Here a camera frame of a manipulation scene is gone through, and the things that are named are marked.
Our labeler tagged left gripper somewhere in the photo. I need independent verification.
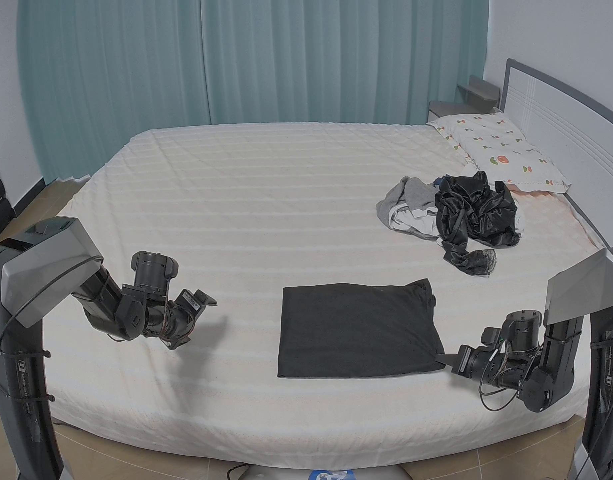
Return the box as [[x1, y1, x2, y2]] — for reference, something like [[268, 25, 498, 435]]
[[164, 290, 218, 351]]

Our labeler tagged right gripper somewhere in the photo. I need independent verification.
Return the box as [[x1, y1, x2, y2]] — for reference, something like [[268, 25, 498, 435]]
[[451, 345, 493, 384]]

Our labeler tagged black T-shirt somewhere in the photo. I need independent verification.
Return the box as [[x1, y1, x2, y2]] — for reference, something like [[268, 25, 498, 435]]
[[277, 278, 446, 380]]

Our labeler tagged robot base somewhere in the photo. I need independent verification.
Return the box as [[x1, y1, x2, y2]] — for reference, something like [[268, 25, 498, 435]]
[[244, 464, 405, 480]]

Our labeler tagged bed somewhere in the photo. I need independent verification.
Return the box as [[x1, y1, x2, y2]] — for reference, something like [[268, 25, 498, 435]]
[[40, 58, 613, 470]]

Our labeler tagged black satin garment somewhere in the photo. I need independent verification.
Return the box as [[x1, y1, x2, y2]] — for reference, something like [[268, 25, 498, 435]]
[[433, 170, 522, 277]]

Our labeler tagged grey and white garment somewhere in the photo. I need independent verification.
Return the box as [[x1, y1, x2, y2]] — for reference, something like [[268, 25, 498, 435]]
[[377, 176, 441, 241]]

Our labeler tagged white printed pillow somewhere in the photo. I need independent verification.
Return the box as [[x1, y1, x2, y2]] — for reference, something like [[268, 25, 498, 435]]
[[428, 113, 572, 193]]

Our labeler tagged blue-green curtain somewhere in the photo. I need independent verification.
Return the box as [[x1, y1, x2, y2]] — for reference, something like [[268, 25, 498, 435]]
[[201, 0, 490, 126], [17, 0, 213, 183]]

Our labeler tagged grey bedside table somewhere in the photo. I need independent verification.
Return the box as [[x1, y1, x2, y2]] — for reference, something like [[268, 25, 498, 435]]
[[428, 75, 502, 121]]

